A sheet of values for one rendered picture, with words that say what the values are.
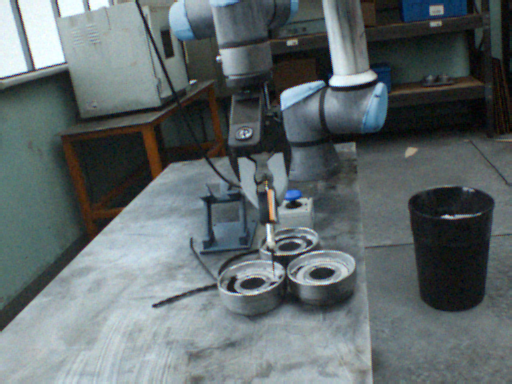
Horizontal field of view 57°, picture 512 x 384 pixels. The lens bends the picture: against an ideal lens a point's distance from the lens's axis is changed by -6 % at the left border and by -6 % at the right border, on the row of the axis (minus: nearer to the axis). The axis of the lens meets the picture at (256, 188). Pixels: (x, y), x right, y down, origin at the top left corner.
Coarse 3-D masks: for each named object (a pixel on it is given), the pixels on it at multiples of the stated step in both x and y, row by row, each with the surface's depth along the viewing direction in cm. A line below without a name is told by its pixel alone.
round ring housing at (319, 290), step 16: (304, 256) 80; (320, 256) 81; (336, 256) 80; (288, 272) 76; (304, 272) 77; (320, 272) 78; (336, 272) 75; (352, 272) 73; (304, 288) 72; (320, 288) 71; (336, 288) 71; (352, 288) 75; (320, 304) 73
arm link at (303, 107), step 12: (312, 84) 123; (324, 84) 123; (288, 96) 122; (300, 96) 120; (312, 96) 120; (324, 96) 119; (288, 108) 123; (300, 108) 121; (312, 108) 120; (324, 108) 119; (288, 120) 124; (300, 120) 122; (312, 120) 121; (324, 120) 119; (288, 132) 126; (300, 132) 124; (312, 132) 123; (324, 132) 123
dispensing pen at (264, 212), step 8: (264, 176) 80; (264, 184) 80; (264, 192) 78; (264, 200) 78; (264, 208) 78; (264, 216) 77; (264, 224) 80; (272, 224) 78; (272, 232) 78; (272, 240) 78; (272, 248) 78; (272, 256) 77; (272, 264) 77
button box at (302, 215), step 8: (296, 200) 102; (304, 200) 102; (312, 200) 102; (280, 208) 100; (288, 208) 99; (296, 208) 98; (304, 208) 98; (312, 208) 100; (280, 216) 97; (288, 216) 97; (296, 216) 97; (304, 216) 96; (312, 216) 99; (280, 224) 98; (288, 224) 98; (296, 224) 97; (304, 224) 97; (312, 224) 98
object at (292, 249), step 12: (288, 228) 91; (300, 228) 90; (264, 240) 89; (288, 240) 89; (300, 240) 88; (312, 240) 87; (264, 252) 84; (276, 252) 85; (288, 252) 85; (300, 252) 81; (288, 264) 82
